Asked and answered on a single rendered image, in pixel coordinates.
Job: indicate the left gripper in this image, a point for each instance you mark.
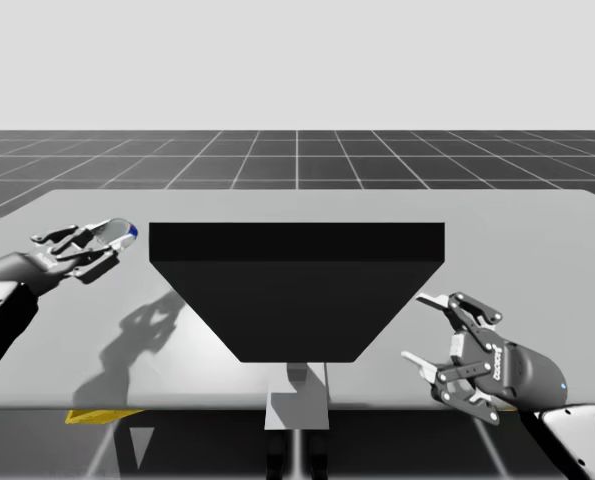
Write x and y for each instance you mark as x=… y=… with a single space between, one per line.
x=22 y=270

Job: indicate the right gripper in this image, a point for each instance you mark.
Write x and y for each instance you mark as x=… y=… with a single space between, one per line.
x=522 y=372

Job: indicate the white red and blue can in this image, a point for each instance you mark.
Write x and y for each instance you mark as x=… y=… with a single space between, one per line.
x=122 y=235

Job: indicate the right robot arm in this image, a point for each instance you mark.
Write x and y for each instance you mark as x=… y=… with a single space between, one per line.
x=577 y=435

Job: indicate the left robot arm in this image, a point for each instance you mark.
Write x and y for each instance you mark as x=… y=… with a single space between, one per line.
x=2 y=325

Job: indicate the black screen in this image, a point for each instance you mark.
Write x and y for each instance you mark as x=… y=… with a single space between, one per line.
x=297 y=295

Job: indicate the grey stand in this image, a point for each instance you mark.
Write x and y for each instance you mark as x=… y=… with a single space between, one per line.
x=297 y=405

